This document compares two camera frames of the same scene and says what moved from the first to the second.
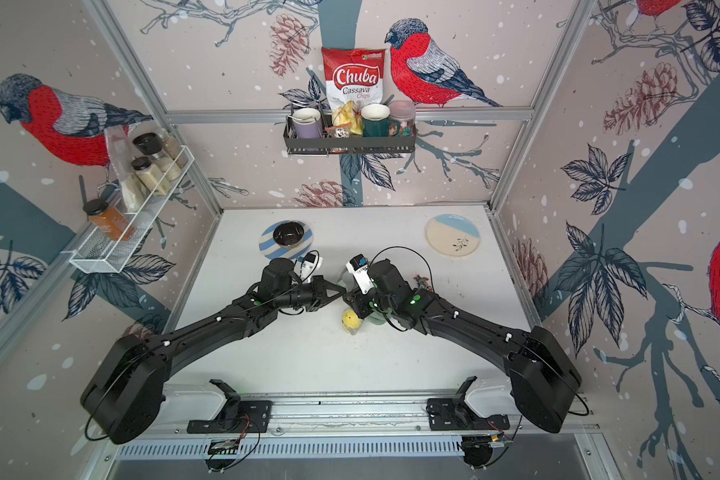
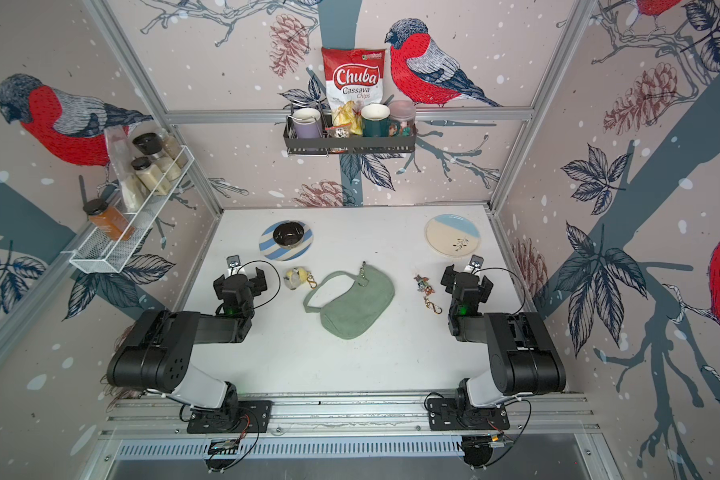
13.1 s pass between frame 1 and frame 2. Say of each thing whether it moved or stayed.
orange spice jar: stayed
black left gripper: moved
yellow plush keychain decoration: moved
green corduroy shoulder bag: moved
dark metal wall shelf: stayed
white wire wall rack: stayed
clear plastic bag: stayed
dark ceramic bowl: stayed
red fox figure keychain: stayed
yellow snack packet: stayed
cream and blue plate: stayed
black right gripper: moved
